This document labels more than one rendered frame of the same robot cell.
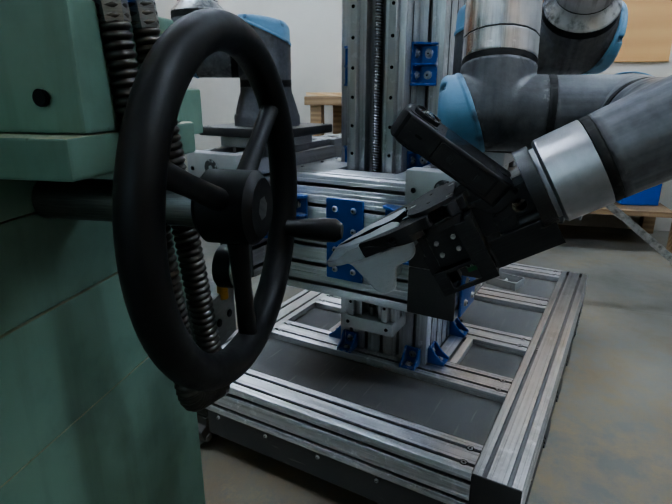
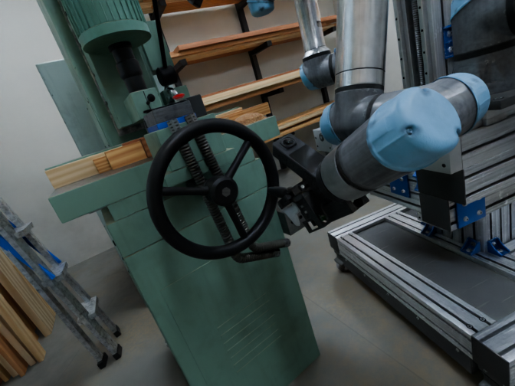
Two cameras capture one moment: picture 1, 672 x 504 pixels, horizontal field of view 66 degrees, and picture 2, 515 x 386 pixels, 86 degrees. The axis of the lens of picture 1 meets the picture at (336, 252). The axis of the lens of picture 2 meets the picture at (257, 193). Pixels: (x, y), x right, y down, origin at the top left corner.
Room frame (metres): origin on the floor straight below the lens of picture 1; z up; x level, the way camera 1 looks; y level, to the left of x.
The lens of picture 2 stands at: (0.10, -0.38, 0.96)
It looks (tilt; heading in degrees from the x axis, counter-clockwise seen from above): 18 degrees down; 50
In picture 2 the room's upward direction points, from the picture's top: 18 degrees counter-clockwise
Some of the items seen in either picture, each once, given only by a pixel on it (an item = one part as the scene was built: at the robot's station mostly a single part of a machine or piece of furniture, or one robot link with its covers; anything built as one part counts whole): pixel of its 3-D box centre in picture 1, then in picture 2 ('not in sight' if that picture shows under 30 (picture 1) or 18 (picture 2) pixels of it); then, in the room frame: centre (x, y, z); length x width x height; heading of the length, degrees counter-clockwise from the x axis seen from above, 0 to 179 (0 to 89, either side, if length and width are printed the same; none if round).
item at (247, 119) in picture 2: not in sight; (246, 118); (0.71, 0.27, 0.91); 0.12 x 0.09 x 0.03; 78
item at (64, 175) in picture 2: not in sight; (161, 142); (0.49, 0.43, 0.92); 0.60 x 0.02 x 0.05; 168
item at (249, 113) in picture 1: (266, 102); not in sight; (1.23, 0.16, 0.87); 0.15 x 0.15 x 0.10
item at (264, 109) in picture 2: not in sight; (195, 132); (0.59, 0.39, 0.92); 0.59 x 0.02 x 0.04; 168
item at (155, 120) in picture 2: not in sight; (175, 111); (0.45, 0.22, 0.99); 0.13 x 0.11 x 0.06; 168
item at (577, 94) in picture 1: (611, 115); (425, 115); (0.52, -0.27, 0.88); 0.11 x 0.11 x 0.08; 75
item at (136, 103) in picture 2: not in sight; (145, 109); (0.48, 0.43, 1.03); 0.14 x 0.07 x 0.09; 78
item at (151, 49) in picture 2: not in sight; (152, 49); (0.67, 0.59, 1.22); 0.09 x 0.08 x 0.15; 78
